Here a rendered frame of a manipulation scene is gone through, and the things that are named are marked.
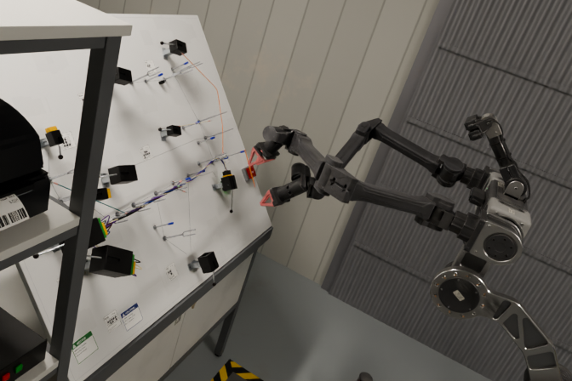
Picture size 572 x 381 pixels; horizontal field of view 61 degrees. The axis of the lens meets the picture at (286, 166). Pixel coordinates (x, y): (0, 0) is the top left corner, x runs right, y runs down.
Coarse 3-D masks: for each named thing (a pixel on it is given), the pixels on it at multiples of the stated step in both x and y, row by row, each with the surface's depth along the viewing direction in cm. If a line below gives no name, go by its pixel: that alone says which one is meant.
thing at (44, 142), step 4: (52, 132) 133; (56, 132) 134; (48, 136) 134; (52, 136) 133; (56, 136) 134; (60, 136) 135; (40, 140) 136; (44, 140) 136; (48, 140) 134; (52, 140) 134; (56, 140) 134; (60, 140) 135; (44, 144) 136; (48, 144) 135; (52, 144) 134; (56, 144) 134; (60, 152) 136; (60, 156) 135
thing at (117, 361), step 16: (256, 240) 217; (240, 256) 204; (224, 272) 194; (208, 288) 185; (176, 304) 167; (192, 304) 178; (160, 320) 159; (144, 336) 151; (128, 352) 146; (112, 368) 141
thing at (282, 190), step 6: (282, 186) 184; (288, 186) 182; (270, 192) 182; (276, 192) 183; (282, 192) 182; (288, 192) 181; (276, 198) 181; (282, 198) 183; (288, 198) 183; (276, 204) 181
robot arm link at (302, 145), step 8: (296, 136) 175; (304, 136) 177; (296, 144) 173; (304, 144) 168; (296, 152) 171; (304, 152) 163; (312, 152) 158; (304, 160) 161; (312, 160) 154; (320, 160) 149; (328, 160) 144; (336, 160) 143; (312, 168) 152; (320, 168) 147; (320, 192) 144
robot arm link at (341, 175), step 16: (320, 176) 144; (336, 176) 139; (352, 176) 138; (336, 192) 139; (352, 192) 137; (368, 192) 139; (384, 192) 142; (400, 192) 149; (432, 192) 156; (400, 208) 146; (416, 208) 148; (432, 208) 150; (448, 208) 151; (432, 224) 153
